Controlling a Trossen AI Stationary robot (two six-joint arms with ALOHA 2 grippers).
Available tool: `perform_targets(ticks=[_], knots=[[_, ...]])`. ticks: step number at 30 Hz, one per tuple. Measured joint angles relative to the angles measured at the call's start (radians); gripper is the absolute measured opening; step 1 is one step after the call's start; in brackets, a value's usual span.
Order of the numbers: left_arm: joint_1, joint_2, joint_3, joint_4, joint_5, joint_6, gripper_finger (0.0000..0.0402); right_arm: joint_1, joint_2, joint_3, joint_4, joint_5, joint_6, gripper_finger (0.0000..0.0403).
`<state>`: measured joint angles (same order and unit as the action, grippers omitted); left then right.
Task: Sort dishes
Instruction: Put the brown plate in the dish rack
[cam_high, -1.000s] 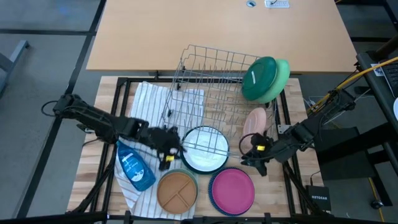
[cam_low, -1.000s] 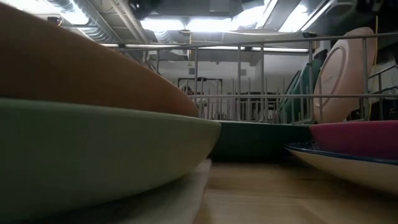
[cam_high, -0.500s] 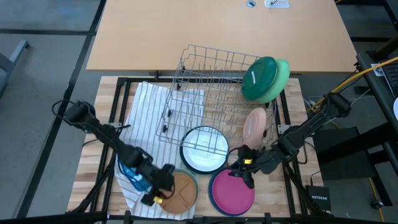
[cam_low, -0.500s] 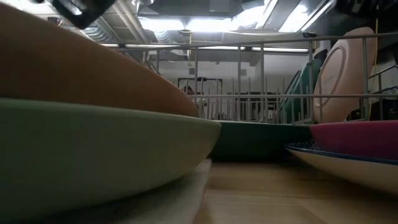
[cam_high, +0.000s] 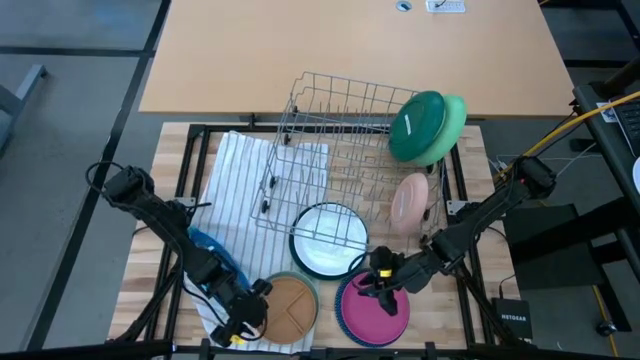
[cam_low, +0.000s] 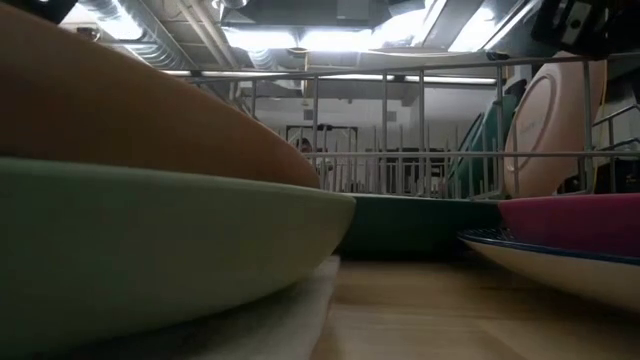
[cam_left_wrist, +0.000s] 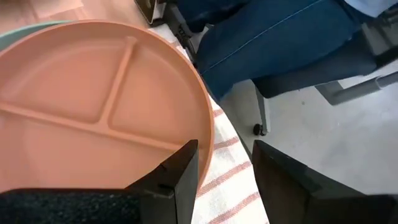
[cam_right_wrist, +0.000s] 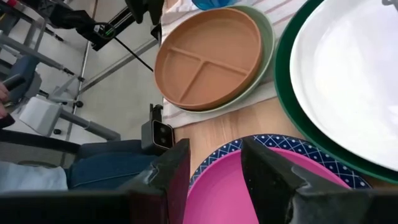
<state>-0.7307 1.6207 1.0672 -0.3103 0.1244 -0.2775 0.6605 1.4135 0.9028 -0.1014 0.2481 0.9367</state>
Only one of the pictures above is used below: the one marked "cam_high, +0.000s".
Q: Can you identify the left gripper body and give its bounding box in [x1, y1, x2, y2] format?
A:
[219, 287, 269, 336]

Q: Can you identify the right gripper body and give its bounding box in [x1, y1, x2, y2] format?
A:
[367, 245, 416, 296]

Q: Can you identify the magenta plate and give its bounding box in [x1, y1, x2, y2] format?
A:
[339, 271, 411, 346]

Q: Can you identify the brown divided plate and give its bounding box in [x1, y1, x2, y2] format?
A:
[259, 273, 319, 346]

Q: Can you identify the blue patterned plate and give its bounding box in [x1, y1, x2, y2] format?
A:
[333, 269, 412, 349]

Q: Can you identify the dark green plain plate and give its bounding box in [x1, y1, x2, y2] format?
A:
[288, 201, 371, 282]

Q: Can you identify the pale pink plate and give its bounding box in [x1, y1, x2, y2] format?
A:
[389, 172, 430, 236]

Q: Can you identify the dark green labelled plate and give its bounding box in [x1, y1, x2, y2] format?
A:
[388, 90, 447, 164]

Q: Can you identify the light green plate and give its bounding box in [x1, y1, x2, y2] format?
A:
[412, 93, 468, 168]

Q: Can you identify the blue pouch bag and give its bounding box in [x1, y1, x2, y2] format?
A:
[187, 225, 251, 291]

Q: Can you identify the white striped dish towel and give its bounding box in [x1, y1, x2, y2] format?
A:
[187, 130, 331, 355]

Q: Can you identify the black Netgear router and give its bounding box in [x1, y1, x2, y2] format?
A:
[490, 297, 535, 342]

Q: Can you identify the light wooden desk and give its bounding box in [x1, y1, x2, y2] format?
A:
[138, 0, 575, 119]

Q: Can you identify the black side table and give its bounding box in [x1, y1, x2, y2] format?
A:
[502, 64, 640, 334]

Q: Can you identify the white desk power outlet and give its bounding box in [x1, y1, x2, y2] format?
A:
[424, 0, 467, 15]

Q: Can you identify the black keyboard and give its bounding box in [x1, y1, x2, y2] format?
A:
[612, 99, 640, 146]

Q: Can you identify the grey bench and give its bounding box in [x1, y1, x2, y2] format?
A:
[0, 63, 49, 151]

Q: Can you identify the grey wire dish rack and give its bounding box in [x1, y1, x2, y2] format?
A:
[249, 71, 449, 254]

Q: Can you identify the black aluminium rig frame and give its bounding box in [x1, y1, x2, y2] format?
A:
[107, 113, 531, 360]

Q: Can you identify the yellow cable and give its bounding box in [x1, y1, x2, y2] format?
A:
[494, 89, 640, 176]

